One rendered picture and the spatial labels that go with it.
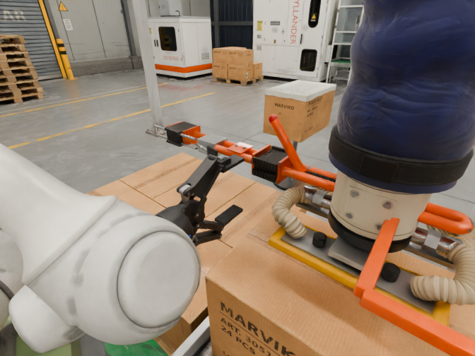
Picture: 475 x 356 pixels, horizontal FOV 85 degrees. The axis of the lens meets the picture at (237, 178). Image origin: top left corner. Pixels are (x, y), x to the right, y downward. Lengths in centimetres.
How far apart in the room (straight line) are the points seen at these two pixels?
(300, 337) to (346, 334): 10
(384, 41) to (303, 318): 55
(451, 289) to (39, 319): 58
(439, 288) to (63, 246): 53
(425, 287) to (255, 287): 35
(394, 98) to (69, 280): 43
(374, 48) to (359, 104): 8
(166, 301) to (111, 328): 4
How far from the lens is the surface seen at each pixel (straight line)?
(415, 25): 43
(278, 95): 235
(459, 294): 57
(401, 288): 60
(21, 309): 41
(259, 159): 64
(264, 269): 74
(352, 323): 70
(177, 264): 22
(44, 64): 1053
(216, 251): 134
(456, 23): 43
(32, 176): 28
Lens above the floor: 151
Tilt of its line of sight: 31 degrees down
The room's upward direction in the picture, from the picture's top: straight up
